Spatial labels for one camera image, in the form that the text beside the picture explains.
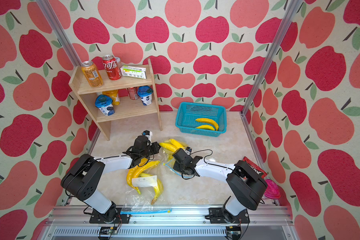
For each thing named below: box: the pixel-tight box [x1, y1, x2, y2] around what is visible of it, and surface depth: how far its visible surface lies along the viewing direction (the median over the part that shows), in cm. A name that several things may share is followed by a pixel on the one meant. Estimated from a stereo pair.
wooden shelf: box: [68, 58, 163, 141], surface depth 80 cm
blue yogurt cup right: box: [137, 85, 154, 106], surface depth 92 cm
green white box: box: [120, 65, 147, 80], surface depth 78 cm
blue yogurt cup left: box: [95, 94, 115, 116], surface depth 87 cm
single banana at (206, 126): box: [195, 124, 215, 131], surface depth 110 cm
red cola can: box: [102, 54, 122, 81], surface depth 73 cm
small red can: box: [126, 86, 139, 100], surface depth 97 cm
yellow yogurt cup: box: [102, 89, 121, 106], surface depth 92 cm
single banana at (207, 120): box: [195, 118, 219, 131], surface depth 116 cm
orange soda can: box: [81, 60, 103, 88], surface depth 69 cm
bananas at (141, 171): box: [126, 159, 164, 205], surface depth 82 cm
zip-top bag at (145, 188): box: [120, 155, 172, 215], surface depth 80 cm
